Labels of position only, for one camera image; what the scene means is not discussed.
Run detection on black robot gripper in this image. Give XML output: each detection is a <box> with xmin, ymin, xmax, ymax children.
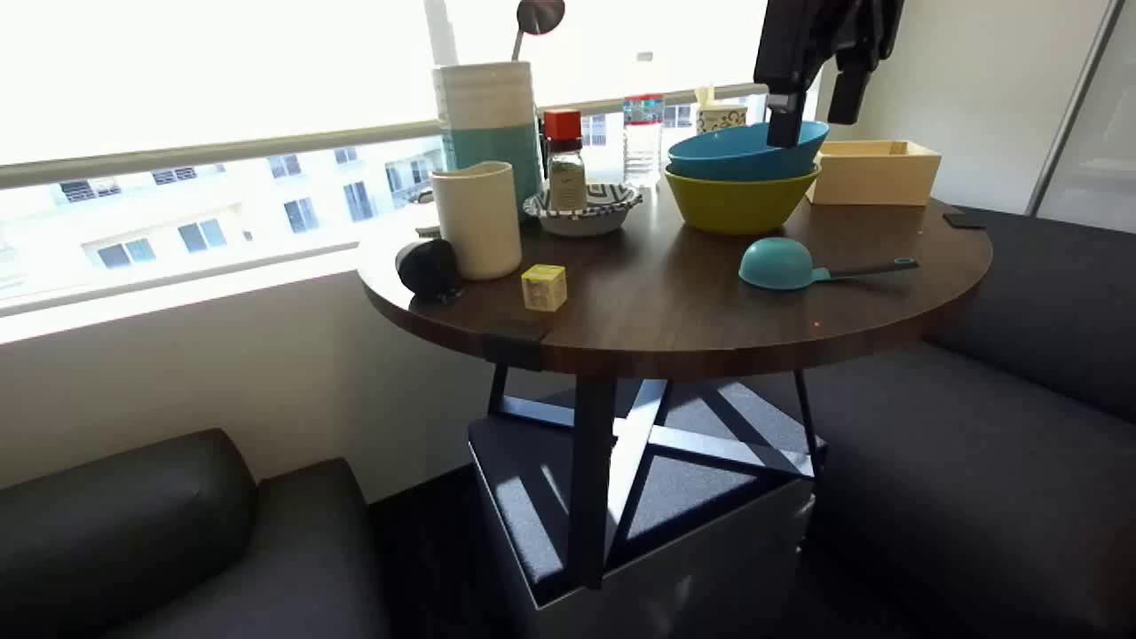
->
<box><xmin>765</xmin><ymin>91</ymin><xmax>801</xmax><ymax>148</ymax></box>

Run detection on blue measuring spoon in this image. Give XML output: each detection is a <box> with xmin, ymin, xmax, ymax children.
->
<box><xmin>737</xmin><ymin>238</ymin><xmax>915</xmax><ymax>291</ymax></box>

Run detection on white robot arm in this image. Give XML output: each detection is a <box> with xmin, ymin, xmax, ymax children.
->
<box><xmin>752</xmin><ymin>0</ymin><xmax>905</xmax><ymax>146</ymax></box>

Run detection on blue bowl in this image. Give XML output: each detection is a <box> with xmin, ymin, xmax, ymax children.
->
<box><xmin>667</xmin><ymin>121</ymin><xmax>826</xmax><ymax>181</ymax></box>

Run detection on cream wooden box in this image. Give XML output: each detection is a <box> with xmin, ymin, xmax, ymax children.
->
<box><xmin>810</xmin><ymin>139</ymin><xmax>941</xmax><ymax>211</ymax></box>

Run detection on yellow-green bowl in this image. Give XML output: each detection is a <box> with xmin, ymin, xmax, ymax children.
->
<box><xmin>664</xmin><ymin>171</ymin><xmax>817</xmax><ymax>238</ymax></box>

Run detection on clear water bottle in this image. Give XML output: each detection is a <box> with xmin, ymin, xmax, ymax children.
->
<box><xmin>620</xmin><ymin>49</ymin><xmax>664</xmax><ymax>186</ymax></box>

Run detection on patterned small dish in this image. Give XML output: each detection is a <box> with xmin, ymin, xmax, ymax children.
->
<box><xmin>520</xmin><ymin>186</ymin><xmax>644</xmax><ymax>238</ymax></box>

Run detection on small cream jar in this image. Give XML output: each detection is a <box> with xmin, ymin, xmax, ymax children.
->
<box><xmin>548</xmin><ymin>154</ymin><xmax>586</xmax><ymax>211</ymax></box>

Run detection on round wooden table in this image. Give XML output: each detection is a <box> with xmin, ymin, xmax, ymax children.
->
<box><xmin>360</xmin><ymin>195</ymin><xmax>995</xmax><ymax>585</ymax></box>

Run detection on metal ladle in canister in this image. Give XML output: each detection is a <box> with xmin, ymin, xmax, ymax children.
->
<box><xmin>511</xmin><ymin>0</ymin><xmax>564</xmax><ymax>56</ymax></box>

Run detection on white and teal tall canister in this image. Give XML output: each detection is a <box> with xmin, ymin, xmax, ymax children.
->
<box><xmin>433</xmin><ymin>61</ymin><xmax>541</xmax><ymax>201</ymax></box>

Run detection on yellow cube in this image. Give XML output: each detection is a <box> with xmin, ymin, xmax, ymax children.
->
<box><xmin>520</xmin><ymin>263</ymin><xmax>567</xmax><ymax>313</ymax></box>

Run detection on cream ceramic cup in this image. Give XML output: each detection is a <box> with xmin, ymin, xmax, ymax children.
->
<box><xmin>433</xmin><ymin>160</ymin><xmax>520</xmax><ymax>279</ymax></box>

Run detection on black round object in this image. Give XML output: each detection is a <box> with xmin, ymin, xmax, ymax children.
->
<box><xmin>395</xmin><ymin>238</ymin><xmax>460</xmax><ymax>302</ymax></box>

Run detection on dark grey sofa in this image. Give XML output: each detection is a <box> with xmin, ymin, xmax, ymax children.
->
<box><xmin>810</xmin><ymin>212</ymin><xmax>1136</xmax><ymax>639</ymax></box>

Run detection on dark grey armchair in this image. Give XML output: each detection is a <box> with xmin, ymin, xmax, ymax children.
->
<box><xmin>0</xmin><ymin>429</ymin><xmax>395</xmax><ymax>639</ymax></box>

